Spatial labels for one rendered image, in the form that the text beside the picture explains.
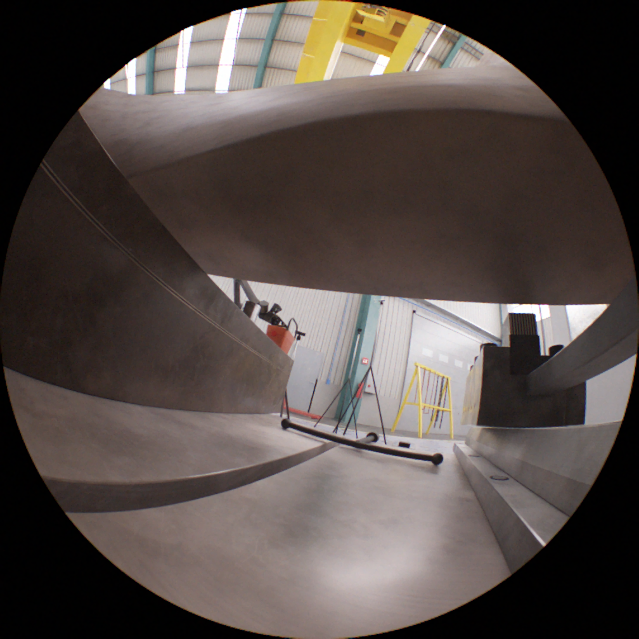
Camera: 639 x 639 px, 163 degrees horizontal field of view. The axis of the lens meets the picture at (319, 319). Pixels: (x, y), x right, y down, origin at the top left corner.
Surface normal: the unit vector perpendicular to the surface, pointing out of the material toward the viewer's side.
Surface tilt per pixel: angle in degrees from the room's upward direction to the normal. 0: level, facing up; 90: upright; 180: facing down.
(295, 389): 90
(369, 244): 180
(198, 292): 90
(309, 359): 90
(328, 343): 90
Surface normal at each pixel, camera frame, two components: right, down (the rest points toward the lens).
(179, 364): 0.96, 0.18
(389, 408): 0.25, -0.29
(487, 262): -0.25, 0.90
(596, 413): -0.94, -0.32
